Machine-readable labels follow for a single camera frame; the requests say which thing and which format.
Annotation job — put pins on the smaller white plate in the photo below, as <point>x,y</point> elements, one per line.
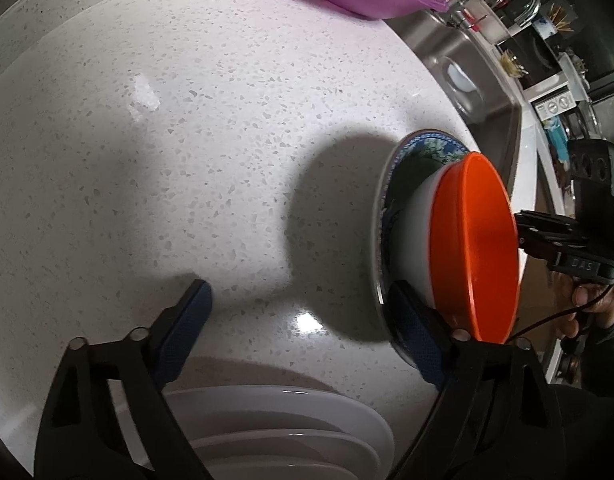
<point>326,446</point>

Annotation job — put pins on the white countertop appliance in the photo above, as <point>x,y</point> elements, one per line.
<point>556,103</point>

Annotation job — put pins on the large white plate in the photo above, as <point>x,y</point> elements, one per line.
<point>210,411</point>

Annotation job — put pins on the stainless steel sink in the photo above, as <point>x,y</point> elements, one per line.
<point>474,83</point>

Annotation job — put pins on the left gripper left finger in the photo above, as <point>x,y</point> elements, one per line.
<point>80,436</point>

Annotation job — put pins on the person's right hand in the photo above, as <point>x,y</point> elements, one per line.
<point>570,294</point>

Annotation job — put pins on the orange plastic bowl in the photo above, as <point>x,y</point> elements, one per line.
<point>473,250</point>

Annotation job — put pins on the white bowl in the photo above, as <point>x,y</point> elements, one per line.
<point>411,238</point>

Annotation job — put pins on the green blue patterned bowl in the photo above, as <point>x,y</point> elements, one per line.
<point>414,159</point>

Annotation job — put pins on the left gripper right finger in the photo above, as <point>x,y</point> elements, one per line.
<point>495,416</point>

